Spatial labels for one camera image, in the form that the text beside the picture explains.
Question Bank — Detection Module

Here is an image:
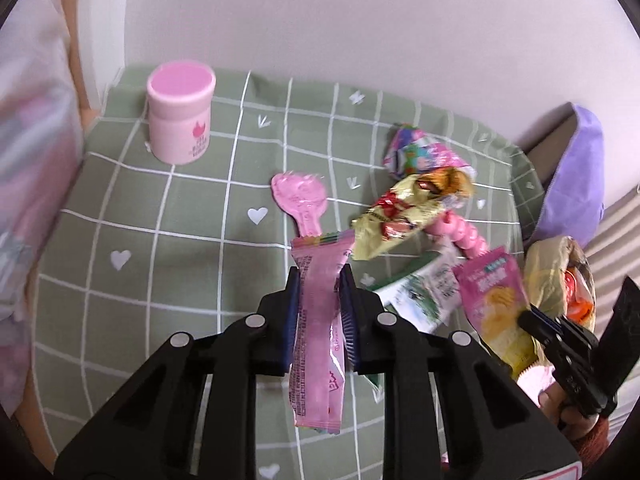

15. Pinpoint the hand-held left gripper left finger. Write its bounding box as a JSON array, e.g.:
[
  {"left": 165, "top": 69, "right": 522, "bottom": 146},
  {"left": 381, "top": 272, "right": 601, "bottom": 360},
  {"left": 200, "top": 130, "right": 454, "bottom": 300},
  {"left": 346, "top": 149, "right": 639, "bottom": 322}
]
[{"left": 54, "top": 266, "right": 303, "bottom": 480}]

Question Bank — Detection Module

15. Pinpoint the gold snack wrapper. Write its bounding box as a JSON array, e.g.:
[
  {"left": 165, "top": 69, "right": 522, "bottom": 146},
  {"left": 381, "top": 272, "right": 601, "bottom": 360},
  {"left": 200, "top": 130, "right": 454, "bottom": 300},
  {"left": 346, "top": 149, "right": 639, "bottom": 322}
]
[{"left": 349, "top": 166, "right": 474, "bottom": 262}]

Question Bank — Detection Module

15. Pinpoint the person's right hand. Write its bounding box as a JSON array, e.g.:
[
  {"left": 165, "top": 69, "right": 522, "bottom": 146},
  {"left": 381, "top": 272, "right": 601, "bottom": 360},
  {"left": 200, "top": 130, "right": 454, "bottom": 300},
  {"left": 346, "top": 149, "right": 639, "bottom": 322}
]
[{"left": 539, "top": 389, "right": 585, "bottom": 435}]

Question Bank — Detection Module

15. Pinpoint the pink caterpillar toy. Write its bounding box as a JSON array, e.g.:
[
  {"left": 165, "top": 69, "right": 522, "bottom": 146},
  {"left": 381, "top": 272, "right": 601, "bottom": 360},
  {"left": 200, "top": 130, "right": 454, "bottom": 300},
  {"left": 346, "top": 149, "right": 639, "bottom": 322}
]
[{"left": 424, "top": 209, "right": 489, "bottom": 262}]

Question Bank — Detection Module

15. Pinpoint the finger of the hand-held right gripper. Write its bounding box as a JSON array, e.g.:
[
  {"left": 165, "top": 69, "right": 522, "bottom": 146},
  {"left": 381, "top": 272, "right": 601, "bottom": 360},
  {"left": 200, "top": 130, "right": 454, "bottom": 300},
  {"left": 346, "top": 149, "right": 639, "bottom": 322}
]
[{"left": 518, "top": 307, "right": 600, "bottom": 362}]

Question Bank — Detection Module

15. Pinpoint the white pleated curtain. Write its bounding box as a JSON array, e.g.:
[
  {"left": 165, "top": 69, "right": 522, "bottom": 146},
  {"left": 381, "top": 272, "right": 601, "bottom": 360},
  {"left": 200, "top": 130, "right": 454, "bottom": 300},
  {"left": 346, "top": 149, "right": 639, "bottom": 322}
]
[{"left": 584, "top": 199, "right": 640, "bottom": 283}]

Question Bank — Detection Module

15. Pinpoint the pink round jar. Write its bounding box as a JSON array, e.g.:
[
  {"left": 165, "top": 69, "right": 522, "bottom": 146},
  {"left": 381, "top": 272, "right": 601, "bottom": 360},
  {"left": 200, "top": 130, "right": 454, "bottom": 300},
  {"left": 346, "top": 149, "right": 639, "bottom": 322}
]
[{"left": 146, "top": 59, "right": 217, "bottom": 165}]

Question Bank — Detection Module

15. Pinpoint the pink lollipop packet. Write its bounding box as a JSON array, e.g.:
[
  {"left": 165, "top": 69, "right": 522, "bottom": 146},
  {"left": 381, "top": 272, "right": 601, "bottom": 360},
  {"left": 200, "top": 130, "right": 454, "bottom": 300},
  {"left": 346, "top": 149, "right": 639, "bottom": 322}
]
[{"left": 270, "top": 171, "right": 329, "bottom": 239}]

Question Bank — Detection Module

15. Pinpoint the green checked tablecloth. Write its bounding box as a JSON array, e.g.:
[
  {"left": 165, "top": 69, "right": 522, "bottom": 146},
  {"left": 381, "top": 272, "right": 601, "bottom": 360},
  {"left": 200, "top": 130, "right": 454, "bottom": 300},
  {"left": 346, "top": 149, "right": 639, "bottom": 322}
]
[{"left": 30, "top": 64, "right": 547, "bottom": 480}]

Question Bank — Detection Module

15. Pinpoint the wooden shelf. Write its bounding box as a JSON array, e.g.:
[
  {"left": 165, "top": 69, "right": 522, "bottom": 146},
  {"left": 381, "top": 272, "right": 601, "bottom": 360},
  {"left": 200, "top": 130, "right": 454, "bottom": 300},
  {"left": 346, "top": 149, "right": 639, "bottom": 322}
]
[{"left": 62, "top": 5, "right": 103, "bottom": 128}]

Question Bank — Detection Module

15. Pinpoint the pink and yellow snack packet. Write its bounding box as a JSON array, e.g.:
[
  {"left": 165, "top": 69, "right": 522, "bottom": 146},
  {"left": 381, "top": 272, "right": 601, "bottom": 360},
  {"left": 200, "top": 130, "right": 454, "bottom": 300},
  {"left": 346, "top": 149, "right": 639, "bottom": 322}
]
[{"left": 451, "top": 246, "right": 539, "bottom": 382}]

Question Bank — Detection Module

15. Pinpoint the purple cloth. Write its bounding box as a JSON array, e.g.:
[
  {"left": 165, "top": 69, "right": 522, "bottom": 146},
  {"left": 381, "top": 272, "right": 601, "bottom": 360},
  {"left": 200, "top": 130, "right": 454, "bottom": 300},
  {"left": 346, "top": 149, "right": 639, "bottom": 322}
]
[{"left": 536, "top": 103, "right": 607, "bottom": 249}]

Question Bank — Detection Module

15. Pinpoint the white plastic bag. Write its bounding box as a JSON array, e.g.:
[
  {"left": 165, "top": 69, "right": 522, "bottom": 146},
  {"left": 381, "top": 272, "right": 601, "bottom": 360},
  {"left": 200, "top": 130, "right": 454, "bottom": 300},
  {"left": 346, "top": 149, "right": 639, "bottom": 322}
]
[{"left": 0, "top": 0, "right": 85, "bottom": 413}]

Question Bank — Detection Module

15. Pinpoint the orange snack wrapper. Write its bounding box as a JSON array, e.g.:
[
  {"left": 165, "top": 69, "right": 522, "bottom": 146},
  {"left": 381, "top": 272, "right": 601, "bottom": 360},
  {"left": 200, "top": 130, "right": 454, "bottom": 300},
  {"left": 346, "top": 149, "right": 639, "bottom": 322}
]
[{"left": 564, "top": 267, "right": 597, "bottom": 324}]

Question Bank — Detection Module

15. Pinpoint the beige cushion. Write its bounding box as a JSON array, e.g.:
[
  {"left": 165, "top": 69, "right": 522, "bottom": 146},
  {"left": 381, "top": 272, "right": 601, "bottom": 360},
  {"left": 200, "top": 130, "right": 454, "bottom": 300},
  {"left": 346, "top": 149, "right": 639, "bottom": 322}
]
[{"left": 519, "top": 109, "right": 577, "bottom": 188}]

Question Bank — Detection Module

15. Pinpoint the green and white milk carton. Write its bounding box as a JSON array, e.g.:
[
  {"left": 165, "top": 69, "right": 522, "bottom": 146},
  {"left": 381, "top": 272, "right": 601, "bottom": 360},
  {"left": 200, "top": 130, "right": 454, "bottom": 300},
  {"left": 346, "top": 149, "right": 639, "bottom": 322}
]
[{"left": 371, "top": 251, "right": 462, "bottom": 334}]

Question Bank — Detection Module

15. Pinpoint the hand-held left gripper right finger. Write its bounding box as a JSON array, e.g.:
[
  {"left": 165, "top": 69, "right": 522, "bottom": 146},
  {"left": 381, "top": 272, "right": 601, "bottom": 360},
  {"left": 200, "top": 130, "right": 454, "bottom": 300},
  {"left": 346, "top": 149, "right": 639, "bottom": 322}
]
[{"left": 340, "top": 262, "right": 581, "bottom": 480}]

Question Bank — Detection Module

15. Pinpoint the pink stick packet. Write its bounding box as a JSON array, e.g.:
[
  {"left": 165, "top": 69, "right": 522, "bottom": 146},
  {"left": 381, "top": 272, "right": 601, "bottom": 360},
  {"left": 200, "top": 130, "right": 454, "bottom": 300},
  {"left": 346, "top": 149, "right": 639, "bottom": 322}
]
[{"left": 289, "top": 230, "right": 357, "bottom": 436}]

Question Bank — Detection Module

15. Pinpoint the bin with yellow bag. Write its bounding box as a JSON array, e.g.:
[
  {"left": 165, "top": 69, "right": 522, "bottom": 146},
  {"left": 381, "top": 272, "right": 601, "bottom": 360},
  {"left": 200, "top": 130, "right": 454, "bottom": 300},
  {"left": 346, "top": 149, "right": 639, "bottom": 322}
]
[{"left": 521, "top": 236, "right": 599, "bottom": 378}]

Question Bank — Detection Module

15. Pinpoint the colourful foil wrapper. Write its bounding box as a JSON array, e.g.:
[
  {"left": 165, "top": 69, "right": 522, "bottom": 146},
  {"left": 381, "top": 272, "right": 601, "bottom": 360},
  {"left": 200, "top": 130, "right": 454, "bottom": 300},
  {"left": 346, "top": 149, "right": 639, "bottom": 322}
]
[{"left": 383, "top": 121, "right": 477, "bottom": 182}]

